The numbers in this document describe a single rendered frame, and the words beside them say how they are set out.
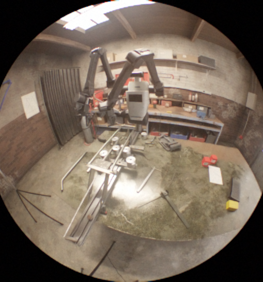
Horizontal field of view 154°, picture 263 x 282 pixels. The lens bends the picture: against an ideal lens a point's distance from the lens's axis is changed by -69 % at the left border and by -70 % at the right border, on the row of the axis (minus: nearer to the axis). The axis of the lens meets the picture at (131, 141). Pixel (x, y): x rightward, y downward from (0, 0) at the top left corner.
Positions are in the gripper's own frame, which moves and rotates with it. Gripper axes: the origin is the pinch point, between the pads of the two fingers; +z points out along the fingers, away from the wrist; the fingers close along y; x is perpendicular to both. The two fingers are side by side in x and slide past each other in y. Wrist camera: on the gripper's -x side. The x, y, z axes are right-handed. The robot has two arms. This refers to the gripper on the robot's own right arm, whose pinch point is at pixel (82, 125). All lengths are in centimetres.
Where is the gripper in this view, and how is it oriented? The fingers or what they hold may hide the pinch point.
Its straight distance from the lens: 72.7
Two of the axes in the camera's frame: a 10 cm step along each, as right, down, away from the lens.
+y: 9.4, 1.6, -3.2
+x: 3.3, -0.4, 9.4
